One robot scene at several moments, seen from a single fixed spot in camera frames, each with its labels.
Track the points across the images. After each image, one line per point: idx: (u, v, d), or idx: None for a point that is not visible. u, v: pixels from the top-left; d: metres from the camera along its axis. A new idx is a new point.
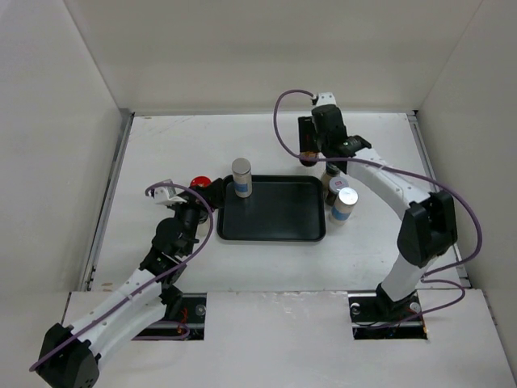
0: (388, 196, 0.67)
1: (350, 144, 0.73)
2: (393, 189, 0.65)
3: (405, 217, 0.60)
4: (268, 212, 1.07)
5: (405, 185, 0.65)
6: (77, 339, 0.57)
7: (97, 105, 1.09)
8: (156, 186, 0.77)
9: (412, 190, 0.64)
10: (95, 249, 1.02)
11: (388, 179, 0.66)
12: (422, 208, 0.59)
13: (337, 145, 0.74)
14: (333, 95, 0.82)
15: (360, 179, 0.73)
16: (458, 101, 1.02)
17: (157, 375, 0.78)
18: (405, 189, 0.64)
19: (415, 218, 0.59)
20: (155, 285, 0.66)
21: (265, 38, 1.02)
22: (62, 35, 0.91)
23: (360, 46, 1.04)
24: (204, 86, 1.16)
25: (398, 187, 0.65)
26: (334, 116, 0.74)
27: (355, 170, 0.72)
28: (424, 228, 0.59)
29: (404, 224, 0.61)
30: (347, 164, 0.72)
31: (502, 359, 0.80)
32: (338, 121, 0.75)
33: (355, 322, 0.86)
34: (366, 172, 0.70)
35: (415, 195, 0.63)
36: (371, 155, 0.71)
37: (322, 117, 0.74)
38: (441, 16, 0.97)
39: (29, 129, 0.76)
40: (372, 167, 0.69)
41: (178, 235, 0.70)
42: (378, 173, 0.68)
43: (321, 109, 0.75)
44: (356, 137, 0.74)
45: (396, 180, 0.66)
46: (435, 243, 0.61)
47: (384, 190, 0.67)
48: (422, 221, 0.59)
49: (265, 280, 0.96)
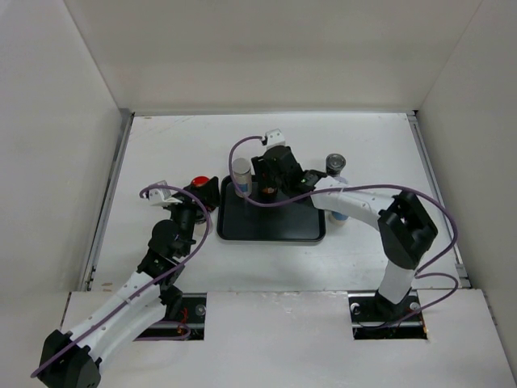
0: (359, 213, 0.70)
1: (308, 179, 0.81)
2: (360, 204, 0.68)
3: (382, 227, 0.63)
4: (268, 211, 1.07)
5: (369, 197, 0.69)
6: (76, 345, 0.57)
7: (97, 105, 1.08)
8: (150, 187, 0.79)
9: (376, 200, 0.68)
10: (95, 249, 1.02)
11: (351, 198, 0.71)
12: (392, 213, 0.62)
13: (297, 184, 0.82)
14: (280, 132, 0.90)
15: (329, 208, 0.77)
16: (459, 100, 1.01)
17: (157, 375, 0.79)
18: (371, 201, 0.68)
19: (389, 225, 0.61)
20: (153, 288, 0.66)
21: (266, 35, 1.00)
22: (60, 31, 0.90)
23: (363, 44, 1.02)
24: (203, 86, 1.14)
25: (363, 201, 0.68)
26: (287, 158, 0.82)
27: (321, 201, 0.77)
28: (401, 232, 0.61)
29: (384, 235, 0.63)
30: (313, 197, 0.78)
31: (502, 359, 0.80)
32: (292, 162, 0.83)
33: (355, 322, 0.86)
34: (330, 199, 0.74)
35: (380, 204, 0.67)
36: (330, 183, 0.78)
37: (277, 162, 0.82)
38: (445, 15, 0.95)
39: (29, 129, 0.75)
40: (334, 192, 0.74)
41: (175, 237, 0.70)
42: (341, 196, 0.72)
43: (273, 155, 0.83)
44: (312, 171, 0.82)
45: (359, 196, 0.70)
46: (419, 243, 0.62)
47: (353, 209, 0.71)
48: (397, 225, 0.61)
49: (263, 280, 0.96)
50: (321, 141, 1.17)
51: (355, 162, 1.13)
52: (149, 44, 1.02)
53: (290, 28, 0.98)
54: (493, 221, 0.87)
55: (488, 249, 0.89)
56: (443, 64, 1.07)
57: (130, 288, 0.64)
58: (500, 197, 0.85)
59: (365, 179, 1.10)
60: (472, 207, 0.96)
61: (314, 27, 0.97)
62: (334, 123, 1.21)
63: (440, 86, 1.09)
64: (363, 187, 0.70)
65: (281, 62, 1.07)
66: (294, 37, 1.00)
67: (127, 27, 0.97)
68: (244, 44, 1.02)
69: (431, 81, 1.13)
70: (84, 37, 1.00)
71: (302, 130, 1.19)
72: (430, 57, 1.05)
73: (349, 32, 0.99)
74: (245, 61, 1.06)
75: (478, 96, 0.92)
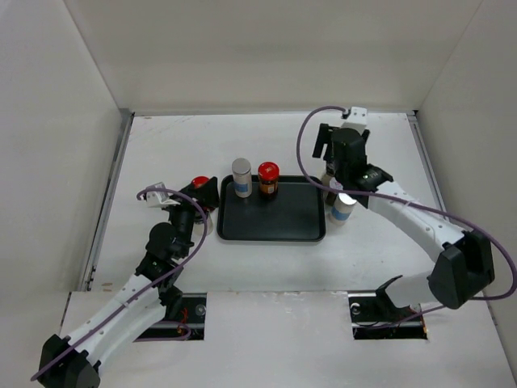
0: (416, 234, 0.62)
1: (370, 177, 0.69)
2: (423, 228, 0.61)
3: (440, 259, 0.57)
4: (269, 212, 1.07)
5: (435, 224, 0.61)
6: (73, 350, 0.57)
7: (97, 105, 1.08)
8: (148, 190, 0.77)
9: (443, 228, 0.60)
10: (95, 249, 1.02)
11: (417, 217, 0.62)
12: (458, 250, 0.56)
13: (358, 179, 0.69)
14: (364, 112, 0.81)
15: (384, 214, 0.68)
16: (459, 99, 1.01)
17: (157, 375, 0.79)
18: (436, 229, 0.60)
19: (451, 262, 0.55)
20: (151, 291, 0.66)
21: (265, 35, 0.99)
22: (60, 31, 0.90)
23: (363, 44, 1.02)
24: (203, 86, 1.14)
25: (429, 225, 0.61)
26: (358, 146, 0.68)
27: (376, 205, 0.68)
28: (460, 272, 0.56)
29: (439, 267, 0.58)
30: (370, 199, 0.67)
31: (502, 358, 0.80)
32: (360, 153, 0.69)
33: (355, 322, 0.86)
34: (391, 209, 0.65)
35: (447, 234, 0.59)
36: (395, 189, 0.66)
37: (346, 149, 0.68)
38: (445, 14, 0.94)
39: (29, 130, 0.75)
40: (398, 203, 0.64)
41: (173, 239, 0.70)
42: (404, 209, 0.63)
43: (343, 139, 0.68)
44: (376, 170, 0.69)
45: (426, 218, 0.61)
46: (472, 286, 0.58)
47: (412, 228, 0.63)
48: (460, 265, 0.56)
49: (263, 281, 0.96)
50: None
51: None
52: (149, 45, 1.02)
53: (290, 28, 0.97)
54: (493, 221, 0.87)
55: None
56: (443, 63, 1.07)
57: (128, 292, 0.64)
58: (500, 197, 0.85)
59: None
60: (472, 207, 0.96)
61: (314, 27, 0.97)
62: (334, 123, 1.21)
63: (440, 86, 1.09)
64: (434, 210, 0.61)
65: (281, 61, 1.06)
66: (293, 37, 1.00)
67: (126, 27, 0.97)
68: (244, 44, 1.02)
69: (432, 81, 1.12)
70: (84, 37, 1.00)
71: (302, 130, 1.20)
72: (430, 56, 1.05)
73: (349, 32, 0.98)
74: (245, 61, 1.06)
75: (478, 96, 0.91)
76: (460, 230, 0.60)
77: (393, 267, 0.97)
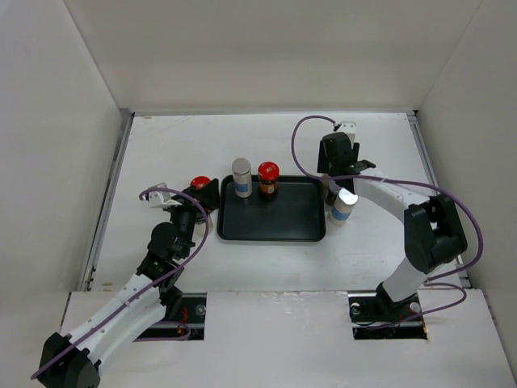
0: (391, 204, 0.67)
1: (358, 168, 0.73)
2: (394, 196, 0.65)
3: (406, 220, 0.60)
4: (269, 212, 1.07)
5: (405, 191, 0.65)
6: (75, 348, 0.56)
7: (97, 105, 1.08)
8: (149, 191, 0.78)
9: (413, 196, 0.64)
10: (95, 249, 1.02)
11: (390, 188, 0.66)
12: (422, 208, 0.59)
13: (346, 171, 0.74)
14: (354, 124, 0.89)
15: (367, 196, 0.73)
16: (458, 99, 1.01)
17: (157, 375, 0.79)
18: (405, 196, 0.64)
19: (415, 218, 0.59)
20: (152, 290, 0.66)
21: (265, 35, 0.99)
22: (60, 31, 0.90)
23: (363, 44, 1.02)
24: (203, 86, 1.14)
25: (398, 194, 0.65)
26: (343, 141, 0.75)
27: (359, 187, 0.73)
28: (425, 229, 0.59)
29: (406, 228, 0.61)
30: (355, 182, 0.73)
31: (502, 358, 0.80)
32: (347, 147, 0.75)
33: (355, 322, 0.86)
34: (368, 187, 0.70)
35: (415, 200, 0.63)
36: (375, 171, 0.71)
37: (332, 144, 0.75)
38: (444, 15, 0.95)
39: (29, 129, 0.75)
40: (374, 180, 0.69)
41: (174, 239, 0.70)
42: (379, 185, 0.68)
43: (329, 137, 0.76)
44: (362, 162, 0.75)
45: (397, 188, 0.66)
46: (440, 246, 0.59)
47: (387, 200, 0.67)
48: (423, 222, 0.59)
49: (262, 280, 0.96)
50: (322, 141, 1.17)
51: None
52: (149, 45, 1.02)
53: (291, 28, 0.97)
54: (492, 221, 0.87)
55: (487, 249, 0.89)
56: (443, 64, 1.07)
57: (129, 291, 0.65)
58: (501, 197, 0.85)
59: None
60: (472, 207, 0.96)
61: (314, 27, 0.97)
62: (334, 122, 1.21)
63: (440, 86, 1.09)
64: (404, 181, 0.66)
65: (281, 61, 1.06)
66: (293, 37, 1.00)
67: (125, 27, 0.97)
68: (244, 44, 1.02)
69: (432, 81, 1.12)
70: (84, 37, 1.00)
71: (303, 130, 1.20)
72: (430, 57, 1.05)
73: (349, 32, 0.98)
74: (245, 61, 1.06)
75: (478, 96, 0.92)
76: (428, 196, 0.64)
77: (393, 267, 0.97)
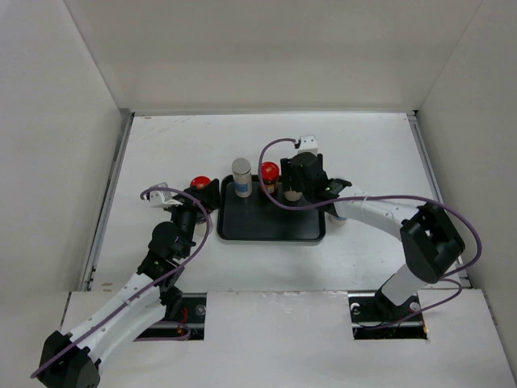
0: (380, 222, 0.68)
1: (333, 187, 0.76)
2: (383, 213, 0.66)
3: (405, 237, 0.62)
4: (269, 212, 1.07)
5: (393, 207, 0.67)
6: (76, 347, 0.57)
7: (97, 106, 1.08)
8: (151, 190, 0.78)
9: (400, 209, 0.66)
10: (95, 249, 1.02)
11: (376, 206, 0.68)
12: (416, 224, 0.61)
13: (322, 192, 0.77)
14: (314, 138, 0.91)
15: (352, 216, 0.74)
16: (458, 100, 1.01)
17: (157, 375, 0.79)
18: (394, 211, 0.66)
19: (412, 234, 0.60)
20: (153, 290, 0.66)
21: (265, 36, 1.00)
22: (60, 32, 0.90)
23: (363, 45, 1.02)
24: (203, 86, 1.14)
25: (387, 210, 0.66)
26: (314, 166, 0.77)
27: (343, 210, 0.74)
28: (425, 242, 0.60)
29: (405, 245, 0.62)
30: (336, 205, 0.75)
31: (502, 358, 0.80)
32: (318, 170, 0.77)
33: (355, 322, 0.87)
34: (354, 208, 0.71)
35: (405, 213, 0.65)
36: (354, 191, 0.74)
37: (304, 169, 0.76)
38: (443, 16, 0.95)
39: (29, 130, 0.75)
40: (357, 200, 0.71)
41: (175, 239, 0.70)
42: (363, 204, 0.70)
43: (299, 162, 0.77)
44: (337, 180, 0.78)
45: (383, 205, 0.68)
46: (443, 255, 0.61)
47: (376, 219, 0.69)
48: (421, 236, 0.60)
49: (262, 281, 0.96)
50: (321, 141, 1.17)
51: (355, 162, 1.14)
52: (149, 45, 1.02)
53: (291, 28, 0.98)
54: (493, 221, 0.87)
55: (487, 249, 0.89)
56: (443, 64, 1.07)
57: (130, 290, 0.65)
58: (501, 197, 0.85)
59: (365, 179, 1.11)
60: (472, 207, 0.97)
61: (314, 27, 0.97)
62: (334, 122, 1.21)
63: (440, 86, 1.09)
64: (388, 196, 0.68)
65: (281, 61, 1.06)
66: (294, 38, 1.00)
67: (126, 27, 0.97)
68: (244, 44, 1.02)
69: (431, 81, 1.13)
70: (84, 37, 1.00)
71: (303, 130, 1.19)
72: (430, 57, 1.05)
73: (349, 32, 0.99)
74: (245, 61, 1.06)
75: (478, 96, 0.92)
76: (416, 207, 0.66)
77: (393, 267, 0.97)
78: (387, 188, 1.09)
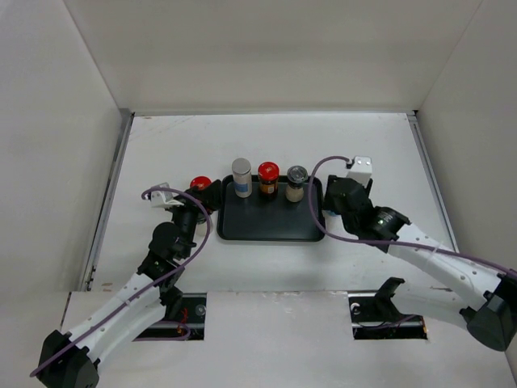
0: (449, 281, 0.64)
1: (385, 221, 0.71)
2: (458, 276, 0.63)
3: (486, 314, 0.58)
4: (269, 211, 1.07)
5: (469, 271, 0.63)
6: (75, 346, 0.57)
7: (97, 105, 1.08)
8: (152, 190, 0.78)
9: (477, 274, 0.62)
10: (95, 249, 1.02)
11: (448, 264, 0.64)
12: (500, 300, 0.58)
13: (371, 225, 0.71)
14: (369, 162, 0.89)
15: (409, 261, 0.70)
16: (458, 99, 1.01)
17: (157, 375, 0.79)
18: (472, 276, 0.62)
19: (498, 313, 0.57)
20: (153, 290, 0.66)
21: (264, 36, 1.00)
22: (61, 33, 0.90)
23: (362, 45, 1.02)
24: (203, 86, 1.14)
25: (463, 274, 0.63)
26: (358, 194, 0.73)
27: (400, 252, 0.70)
28: (507, 320, 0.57)
29: (482, 320, 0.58)
30: (392, 247, 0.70)
31: (502, 358, 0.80)
32: (363, 198, 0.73)
33: (355, 322, 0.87)
34: (418, 257, 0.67)
35: (483, 281, 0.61)
36: (418, 235, 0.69)
37: (346, 198, 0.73)
38: (443, 16, 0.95)
39: (29, 129, 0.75)
40: (425, 250, 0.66)
41: (175, 239, 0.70)
42: (432, 258, 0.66)
43: (342, 190, 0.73)
44: (385, 209, 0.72)
45: (457, 265, 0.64)
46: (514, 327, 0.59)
47: (444, 277, 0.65)
48: (506, 314, 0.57)
49: (263, 281, 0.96)
50: (321, 141, 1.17)
51: None
52: (149, 45, 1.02)
53: (290, 28, 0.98)
54: (493, 221, 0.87)
55: (487, 249, 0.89)
56: (443, 65, 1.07)
57: (130, 290, 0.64)
58: (501, 197, 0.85)
59: None
60: (472, 208, 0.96)
61: (314, 27, 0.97)
62: (333, 122, 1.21)
63: (440, 86, 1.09)
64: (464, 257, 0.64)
65: (281, 61, 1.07)
66: (293, 38, 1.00)
67: (125, 27, 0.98)
68: (244, 44, 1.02)
69: (431, 81, 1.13)
70: (84, 38, 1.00)
71: (302, 131, 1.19)
72: (430, 57, 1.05)
73: (349, 33, 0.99)
74: (245, 61, 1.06)
75: (478, 96, 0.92)
76: (493, 274, 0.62)
77: (393, 267, 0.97)
78: (387, 189, 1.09)
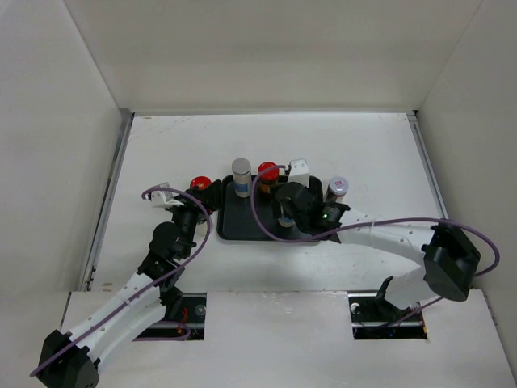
0: (395, 249, 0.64)
1: (330, 213, 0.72)
2: (397, 240, 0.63)
3: (429, 265, 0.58)
4: (269, 212, 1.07)
5: (405, 231, 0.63)
6: (75, 346, 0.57)
7: (97, 106, 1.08)
8: (152, 190, 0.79)
9: (414, 233, 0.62)
10: (95, 249, 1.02)
11: (386, 233, 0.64)
12: (437, 248, 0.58)
13: (319, 221, 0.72)
14: (304, 163, 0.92)
15: (358, 243, 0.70)
16: (458, 99, 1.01)
17: (157, 375, 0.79)
18: (409, 235, 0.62)
19: (438, 263, 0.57)
20: (153, 290, 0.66)
21: (265, 36, 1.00)
22: (61, 33, 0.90)
23: (362, 45, 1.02)
24: (203, 86, 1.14)
25: (401, 236, 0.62)
26: (302, 196, 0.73)
27: (348, 238, 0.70)
28: (448, 265, 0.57)
29: (430, 272, 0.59)
30: (339, 234, 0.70)
31: (502, 358, 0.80)
32: (308, 198, 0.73)
33: (355, 322, 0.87)
34: (361, 235, 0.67)
35: (419, 238, 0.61)
36: (355, 216, 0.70)
37: (292, 201, 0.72)
38: (443, 16, 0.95)
39: (29, 130, 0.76)
40: (363, 227, 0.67)
41: (175, 239, 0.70)
42: (371, 231, 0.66)
43: (287, 193, 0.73)
44: (330, 204, 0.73)
45: (394, 230, 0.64)
46: (466, 273, 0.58)
47: (388, 246, 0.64)
48: (446, 260, 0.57)
49: (262, 280, 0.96)
50: (321, 141, 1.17)
51: (355, 163, 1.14)
52: (149, 45, 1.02)
53: (291, 28, 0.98)
54: (493, 221, 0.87)
55: (488, 249, 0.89)
56: (443, 65, 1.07)
57: (130, 289, 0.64)
58: (501, 197, 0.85)
59: (364, 179, 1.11)
60: (472, 208, 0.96)
61: (314, 27, 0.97)
62: (333, 122, 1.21)
63: (440, 86, 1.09)
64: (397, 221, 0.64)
65: (280, 61, 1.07)
66: (294, 38, 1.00)
67: (125, 27, 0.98)
68: (244, 44, 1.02)
69: (431, 81, 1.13)
70: (84, 37, 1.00)
71: (302, 131, 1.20)
72: (430, 57, 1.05)
73: (350, 33, 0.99)
74: (245, 61, 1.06)
75: (478, 96, 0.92)
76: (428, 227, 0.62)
77: (394, 267, 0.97)
78: (387, 188, 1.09)
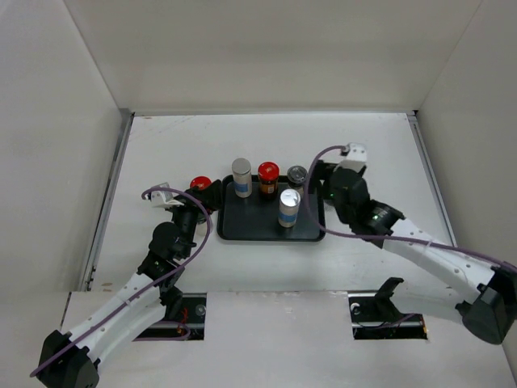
0: (443, 276, 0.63)
1: (380, 216, 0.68)
2: (451, 270, 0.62)
3: (479, 305, 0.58)
4: (269, 212, 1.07)
5: (463, 263, 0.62)
6: (75, 346, 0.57)
7: (97, 106, 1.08)
8: (152, 190, 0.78)
9: (471, 267, 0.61)
10: (95, 249, 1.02)
11: (441, 259, 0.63)
12: (493, 293, 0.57)
13: (367, 221, 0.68)
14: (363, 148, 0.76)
15: (402, 255, 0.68)
16: (458, 99, 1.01)
17: (157, 375, 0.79)
18: (465, 269, 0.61)
19: (491, 306, 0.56)
20: (153, 290, 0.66)
21: (264, 36, 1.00)
22: (61, 33, 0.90)
23: (362, 45, 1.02)
24: (203, 86, 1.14)
25: (456, 267, 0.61)
26: (359, 187, 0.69)
27: (393, 247, 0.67)
28: (501, 313, 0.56)
29: (476, 310, 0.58)
30: (386, 242, 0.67)
31: (502, 358, 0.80)
32: (364, 191, 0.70)
33: (355, 322, 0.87)
34: (412, 250, 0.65)
35: (476, 274, 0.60)
36: (410, 228, 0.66)
37: (348, 191, 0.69)
38: (443, 16, 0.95)
39: (29, 130, 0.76)
40: (418, 245, 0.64)
41: (175, 239, 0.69)
42: (426, 251, 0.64)
43: (344, 183, 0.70)
44: (383, 205, 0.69)
45: (451, 259, 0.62)
46: (510, 322, 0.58)
47: (438, 271, 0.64)
48: (499, 306, 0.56)
49: (262, 281, 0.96)
50: (321, 141, 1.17)
51: None
52: (149, 45, 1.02)
53: (291, 28, 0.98)
54: (493, 221, 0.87)
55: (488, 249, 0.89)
56: (443, 65, 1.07)
57: (130, 289, 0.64)
58: (502, 196, 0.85)
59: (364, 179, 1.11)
60: (472, 208, 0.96)
61: (314, 27, 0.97)
62: (333, 122, 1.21)
63: (440, 86, 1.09)
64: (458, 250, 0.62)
65: (281, 61, 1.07)
66: (293, 38, 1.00)
67: (125, 27, 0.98)
68: (245, 44, 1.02)
69: (431, 81, 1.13)
70: (84, 37, 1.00)
71: (302, 131, 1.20)
72: (430, 57, 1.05)
73: (350, 33, 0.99)
74: (245, 61, 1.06)
75: (478, 96, 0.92)
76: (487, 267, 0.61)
77: (393, 267, 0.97)
78: (387, 188, 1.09)
